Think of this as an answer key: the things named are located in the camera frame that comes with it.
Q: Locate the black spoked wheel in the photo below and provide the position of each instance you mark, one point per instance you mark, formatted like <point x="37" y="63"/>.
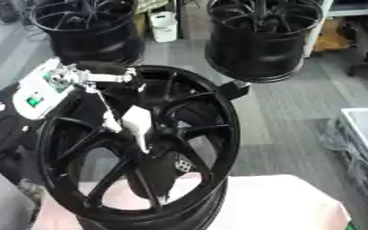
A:
<point x="221" y="131"/>

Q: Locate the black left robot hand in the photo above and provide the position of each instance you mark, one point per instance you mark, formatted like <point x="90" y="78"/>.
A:
<point x="163" y="176"/>

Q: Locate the black block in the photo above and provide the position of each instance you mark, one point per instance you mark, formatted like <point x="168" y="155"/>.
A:
<point x="234" y="89"/>

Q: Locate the white pin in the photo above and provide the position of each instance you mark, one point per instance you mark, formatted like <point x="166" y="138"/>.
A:
<point x="137" y="122"/>

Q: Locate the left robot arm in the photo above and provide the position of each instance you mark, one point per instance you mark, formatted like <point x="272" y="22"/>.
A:
<point x="35" y="90"/>

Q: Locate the black wheel rim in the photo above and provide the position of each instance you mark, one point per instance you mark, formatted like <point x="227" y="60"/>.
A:
<point x="260" y="51"/>
<point x="95" y="42"/>

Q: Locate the tan cardboard box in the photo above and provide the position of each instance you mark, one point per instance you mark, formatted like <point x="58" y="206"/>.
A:
<point x="331" y="37"/>

